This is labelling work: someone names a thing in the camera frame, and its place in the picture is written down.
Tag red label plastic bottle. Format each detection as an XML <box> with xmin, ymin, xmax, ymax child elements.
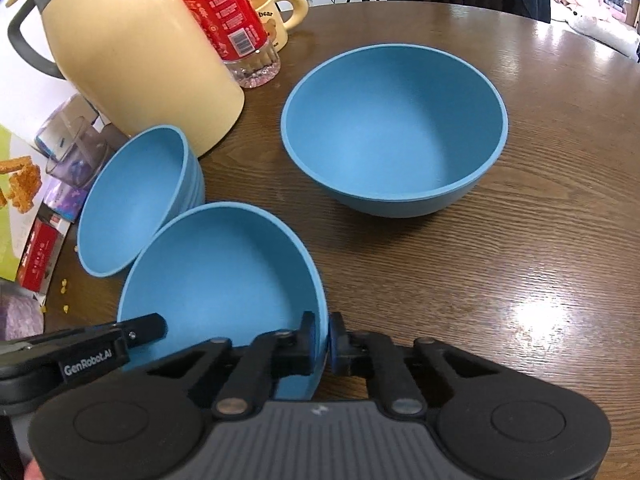
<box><xmin>170</xmin><ymin>0</ymin><xmax>281</xmax><ymax>90</ymax></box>

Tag green snack box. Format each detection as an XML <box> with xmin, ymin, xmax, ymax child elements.
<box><xmin>0</xmin><ymin>125</ymin><xmax>57</xmax><ymax>281</ymax></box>

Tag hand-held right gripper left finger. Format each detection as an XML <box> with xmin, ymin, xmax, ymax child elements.
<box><xmin>145</xmin><ymin>311</ymin><xmax>321</xmax><ymax>421</ymax></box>

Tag white plush toy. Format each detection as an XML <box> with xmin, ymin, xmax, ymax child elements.
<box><xmin>565</xmin><ymin>7</ymin><xmax>640</xmax><ymax>60</ymax></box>

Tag purple fuzzy vase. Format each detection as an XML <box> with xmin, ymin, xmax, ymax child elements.
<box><xmin>0</xmin><ymin>292</ymin><xmax>48</xmax><ymax>342</ymax></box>

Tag small ribbed blue bowl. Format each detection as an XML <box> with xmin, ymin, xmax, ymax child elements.
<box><xmin>76</xmin><ymin>125</ymin><xmax>207</xmax><ymax>278</ymax></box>

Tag scattered yellow kernels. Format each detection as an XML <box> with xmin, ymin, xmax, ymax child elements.
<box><xmin>40</xmin><ymin>245</ymin><xmax>80</xmax><ymax>312</ymax></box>

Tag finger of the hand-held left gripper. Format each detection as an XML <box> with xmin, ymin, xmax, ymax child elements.
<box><xmin>117</xmin><ymin>312</ymin><xmax>168</xmax><ymax>356</ymax></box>

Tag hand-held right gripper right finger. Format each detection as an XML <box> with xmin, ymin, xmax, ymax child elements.
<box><xmin>327</xmin><ymin>311</ymin><xmax>501</xmax><ymax>418</ymax></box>

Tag yellow thermos jug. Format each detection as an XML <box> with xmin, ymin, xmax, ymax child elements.
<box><xmin>7</xmin><ymin>0</ymin><xmax>246</xmax><ymax>160</ymax></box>

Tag red box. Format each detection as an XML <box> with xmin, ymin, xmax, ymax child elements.
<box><xmin>15</xmin><ymin>220</ymin><xmax>71</xmax><ymax>293</ymax></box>

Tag large blue bowl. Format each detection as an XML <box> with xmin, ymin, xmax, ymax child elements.
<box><xmin>280</xmin><ymin>44</ymin><xmax>510</xmax><ymax>219</ymax></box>

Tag medium blue bowl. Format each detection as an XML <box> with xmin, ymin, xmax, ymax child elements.
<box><xmin>116</xmin><ymin>201</ymin><xmax>331</xmax><ymax>402</ymax></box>

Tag yellow bear mug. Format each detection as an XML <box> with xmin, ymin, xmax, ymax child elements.
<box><xmin>248</xmin><ymin>0</ymin><xmax>310</xmax><ymax>53</ymax></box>

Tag clear drinking glass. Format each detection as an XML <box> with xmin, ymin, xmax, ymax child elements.
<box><xmin>45</xmin><ymin>117</ymin><xmax>118</xmax><ymax>191</ymax></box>

